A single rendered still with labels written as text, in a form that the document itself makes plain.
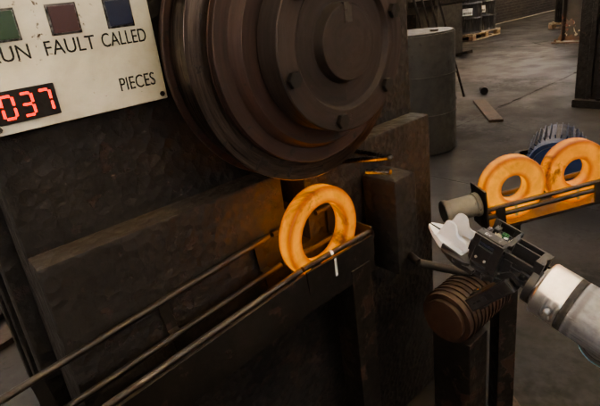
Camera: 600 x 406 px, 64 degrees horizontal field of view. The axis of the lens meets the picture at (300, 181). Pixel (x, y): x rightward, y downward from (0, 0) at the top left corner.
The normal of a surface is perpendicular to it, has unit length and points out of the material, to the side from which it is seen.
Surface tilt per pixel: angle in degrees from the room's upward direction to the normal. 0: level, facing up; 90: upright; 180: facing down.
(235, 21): 74
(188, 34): 90
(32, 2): 90
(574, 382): 0
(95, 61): 90
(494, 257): 90
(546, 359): 0
